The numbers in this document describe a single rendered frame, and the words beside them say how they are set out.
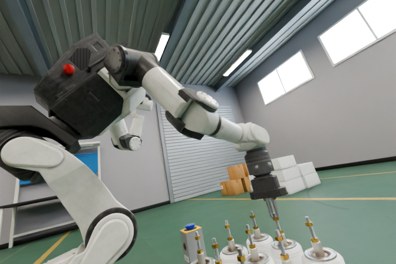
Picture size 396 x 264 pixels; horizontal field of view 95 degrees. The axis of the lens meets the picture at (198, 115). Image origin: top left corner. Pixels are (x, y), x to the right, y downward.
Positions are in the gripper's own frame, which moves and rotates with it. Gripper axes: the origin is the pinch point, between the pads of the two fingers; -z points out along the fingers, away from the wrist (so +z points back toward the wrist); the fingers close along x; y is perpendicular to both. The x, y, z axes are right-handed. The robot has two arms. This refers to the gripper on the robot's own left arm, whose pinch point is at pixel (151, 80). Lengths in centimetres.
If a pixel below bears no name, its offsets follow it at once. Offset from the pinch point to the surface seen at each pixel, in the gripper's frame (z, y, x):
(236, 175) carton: -58, -338, 26
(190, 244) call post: 93, -10, 37
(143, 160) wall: -116, -358, -241
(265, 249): 92, -9, 64
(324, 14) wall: -445, -213, 290
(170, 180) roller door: -80, -418, -175
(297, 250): 92, -1, 73
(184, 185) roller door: -74, -448, -140
